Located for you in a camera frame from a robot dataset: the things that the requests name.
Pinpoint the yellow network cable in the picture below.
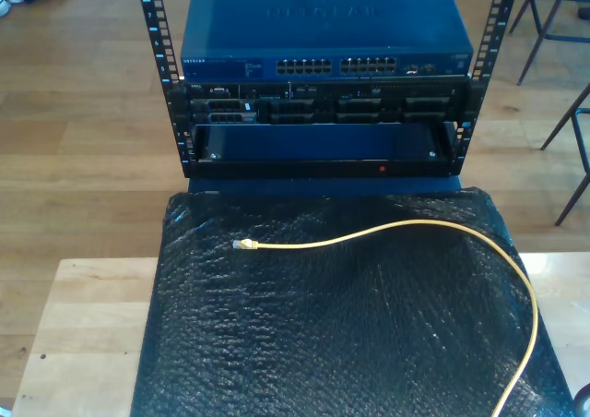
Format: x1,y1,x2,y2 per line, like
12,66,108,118
230,219,539,417

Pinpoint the black rack server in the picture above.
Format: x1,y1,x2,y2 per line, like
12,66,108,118
182,78,471,126

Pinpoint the black bubble wrap mat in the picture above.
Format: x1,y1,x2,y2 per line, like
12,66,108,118
129,186,577,417

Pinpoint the blue rack base plate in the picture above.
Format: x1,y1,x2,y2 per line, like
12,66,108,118
188,176,464,197

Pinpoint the blue network switch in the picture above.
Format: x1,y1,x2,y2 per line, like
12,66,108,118
179,0,476,82

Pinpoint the black perforated rack post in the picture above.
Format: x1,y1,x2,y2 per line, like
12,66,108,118
134,0,195,178
449,0,525,176

